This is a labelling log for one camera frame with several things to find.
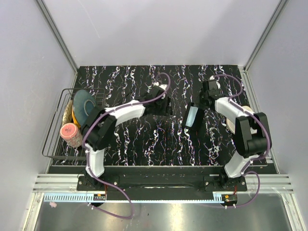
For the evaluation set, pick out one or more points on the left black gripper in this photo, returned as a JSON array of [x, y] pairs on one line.
[[166, 109]]

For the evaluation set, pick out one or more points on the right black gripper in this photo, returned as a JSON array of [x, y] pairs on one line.
[[201, 105]]

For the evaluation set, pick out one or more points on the light blue cloth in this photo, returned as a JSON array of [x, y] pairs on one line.
[[191, 116]]

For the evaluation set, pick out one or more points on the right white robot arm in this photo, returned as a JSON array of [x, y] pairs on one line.
[[251, 138]]

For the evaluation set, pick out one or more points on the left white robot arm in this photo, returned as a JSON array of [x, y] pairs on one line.
[[98, 130]]

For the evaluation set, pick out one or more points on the blue ceramic plate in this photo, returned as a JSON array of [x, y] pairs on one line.
[[83, 103]]

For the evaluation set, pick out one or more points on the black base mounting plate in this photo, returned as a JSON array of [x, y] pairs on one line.
[[201, 178]]

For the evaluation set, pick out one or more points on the yellow plate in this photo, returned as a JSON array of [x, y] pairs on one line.
[[74, 119]]

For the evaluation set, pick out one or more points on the woven beige plate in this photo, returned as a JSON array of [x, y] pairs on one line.
[[67, 116]]

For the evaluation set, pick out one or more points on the pink patterned cup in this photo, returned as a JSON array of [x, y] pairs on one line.
[[71, 135]]

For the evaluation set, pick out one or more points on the black wire dish rack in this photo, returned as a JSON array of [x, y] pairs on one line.
[[54, 146]]

